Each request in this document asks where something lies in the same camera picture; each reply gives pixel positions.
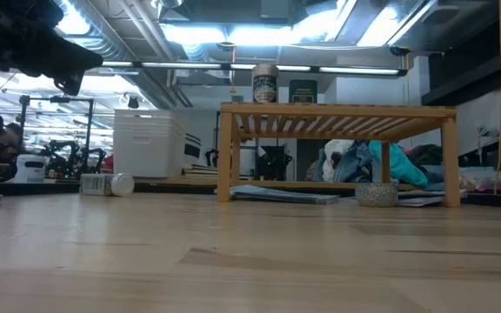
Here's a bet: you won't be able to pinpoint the black aluminium rig frame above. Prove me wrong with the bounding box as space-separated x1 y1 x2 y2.
0 180 501 210

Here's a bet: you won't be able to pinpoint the black office chair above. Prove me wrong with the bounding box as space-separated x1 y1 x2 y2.
257 145 294 182

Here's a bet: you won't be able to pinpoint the white plastic storage bin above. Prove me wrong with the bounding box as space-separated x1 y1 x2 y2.
112 109 187 178

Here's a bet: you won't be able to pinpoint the dark green wall sign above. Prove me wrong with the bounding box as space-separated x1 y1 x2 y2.
288 79 318 104

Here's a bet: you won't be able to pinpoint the long ceiling light bar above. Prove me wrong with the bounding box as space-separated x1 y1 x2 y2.
101 60 408 77

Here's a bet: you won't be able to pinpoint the stacked flat boards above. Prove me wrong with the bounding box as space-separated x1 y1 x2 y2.
180 163 220 179

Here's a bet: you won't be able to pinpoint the yellow hanging cord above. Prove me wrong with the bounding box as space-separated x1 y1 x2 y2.
229 41 237 95

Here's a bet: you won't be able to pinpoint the pink plastic bag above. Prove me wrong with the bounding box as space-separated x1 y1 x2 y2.
458 167 501 195

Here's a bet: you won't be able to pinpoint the white black striped box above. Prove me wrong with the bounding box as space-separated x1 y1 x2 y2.
184 132 203 166

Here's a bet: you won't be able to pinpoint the pile of clothes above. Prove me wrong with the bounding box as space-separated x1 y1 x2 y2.
306 138 445 190

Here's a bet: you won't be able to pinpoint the teal cloth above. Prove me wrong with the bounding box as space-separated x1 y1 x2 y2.
368 139 429 189

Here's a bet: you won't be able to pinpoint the tan lid spice jar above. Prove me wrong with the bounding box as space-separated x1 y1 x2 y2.
252 63 279 104

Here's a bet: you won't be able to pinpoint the blue-grey magazine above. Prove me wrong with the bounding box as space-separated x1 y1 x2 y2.
214 184 341 206

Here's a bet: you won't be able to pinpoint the white lid bagel seasoning jar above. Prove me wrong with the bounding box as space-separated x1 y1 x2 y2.
79 172 136 197

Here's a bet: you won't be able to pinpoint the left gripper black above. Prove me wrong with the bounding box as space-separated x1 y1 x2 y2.
0 0 104 96

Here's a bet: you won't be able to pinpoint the speckled ceramic bowl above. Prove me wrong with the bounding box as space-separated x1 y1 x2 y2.
354 182 399 208

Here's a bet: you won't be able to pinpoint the black overhead rack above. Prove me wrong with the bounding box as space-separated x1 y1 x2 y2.
422 0 501 127

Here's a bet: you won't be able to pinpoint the loose paper sheets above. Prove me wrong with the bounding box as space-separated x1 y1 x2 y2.
396 189 468 208

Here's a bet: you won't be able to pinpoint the wooden slatted shelf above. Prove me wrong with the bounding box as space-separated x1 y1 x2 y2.
217 102 462 209

